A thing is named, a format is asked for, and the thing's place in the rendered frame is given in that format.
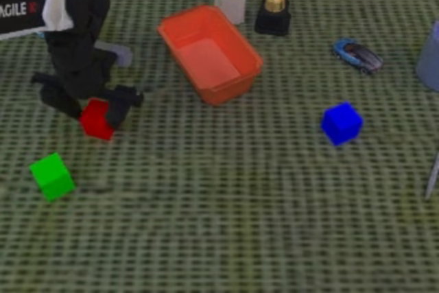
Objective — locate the blue cube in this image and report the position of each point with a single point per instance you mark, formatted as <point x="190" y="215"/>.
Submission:
<point x="341" y="123"/>

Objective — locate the blue toy car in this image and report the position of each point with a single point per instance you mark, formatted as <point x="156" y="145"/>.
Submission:
<point x="358" y="55"/>

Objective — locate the gold trophy on black base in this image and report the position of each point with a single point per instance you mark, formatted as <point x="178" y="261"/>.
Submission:
<point x="274" y="5"/>

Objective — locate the green cube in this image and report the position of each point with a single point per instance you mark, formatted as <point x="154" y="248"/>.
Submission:
<point x="53" y="176"/>

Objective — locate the red cube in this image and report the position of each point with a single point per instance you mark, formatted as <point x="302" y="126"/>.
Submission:
<point x="96" y="121"/>

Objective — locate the green woven table mat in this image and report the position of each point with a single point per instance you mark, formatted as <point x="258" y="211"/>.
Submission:
<point x="240" y="186"/>

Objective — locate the grey-blue cup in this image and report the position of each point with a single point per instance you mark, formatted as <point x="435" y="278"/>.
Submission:
<point x="430" y="56"/>

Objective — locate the grey pointed metal tool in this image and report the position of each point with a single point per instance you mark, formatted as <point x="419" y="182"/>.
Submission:
<point x="433" y="176"/>

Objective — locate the orange plastic bin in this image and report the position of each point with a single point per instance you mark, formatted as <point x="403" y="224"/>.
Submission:
<point x="211" y="54"/>

